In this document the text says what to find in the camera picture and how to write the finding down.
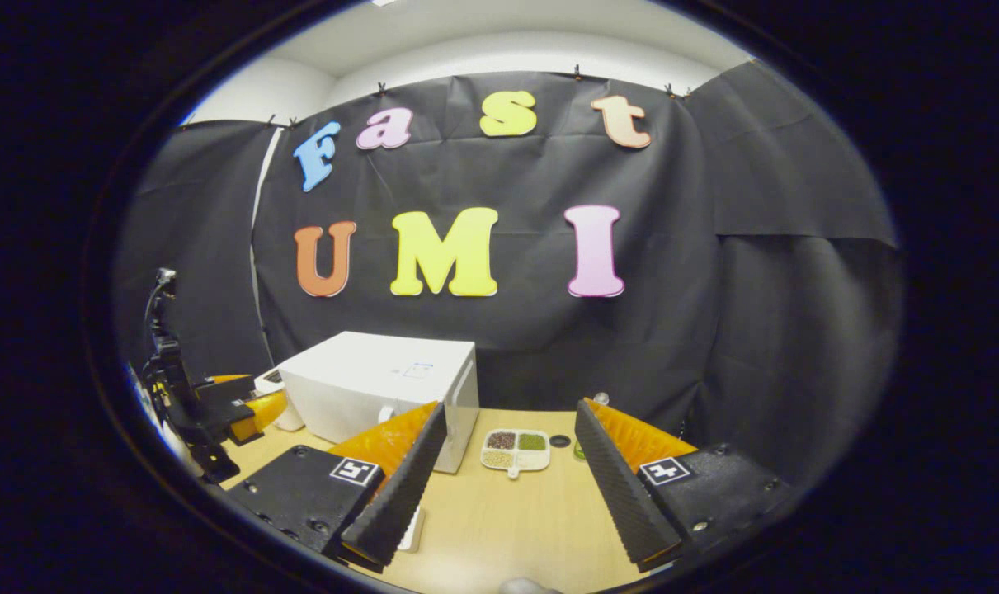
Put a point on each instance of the white toaster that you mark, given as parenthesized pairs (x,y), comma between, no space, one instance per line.
(272,384)

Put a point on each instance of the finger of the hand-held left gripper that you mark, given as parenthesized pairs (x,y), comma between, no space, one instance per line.
(227,392)
(260,410)

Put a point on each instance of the white microwave oven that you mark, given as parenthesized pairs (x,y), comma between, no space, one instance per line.
(367,371)

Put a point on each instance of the green drink bottle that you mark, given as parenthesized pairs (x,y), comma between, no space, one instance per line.
(600,399)

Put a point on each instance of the small white rectangular tray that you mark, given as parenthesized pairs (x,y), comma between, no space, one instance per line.
(415,528)

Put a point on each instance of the divided white plate of grains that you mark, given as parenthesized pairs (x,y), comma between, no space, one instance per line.
(515,450)

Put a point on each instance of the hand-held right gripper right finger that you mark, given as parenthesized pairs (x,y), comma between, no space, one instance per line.
(619,495)

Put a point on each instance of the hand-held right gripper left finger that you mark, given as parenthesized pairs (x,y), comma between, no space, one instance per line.
(404,487)

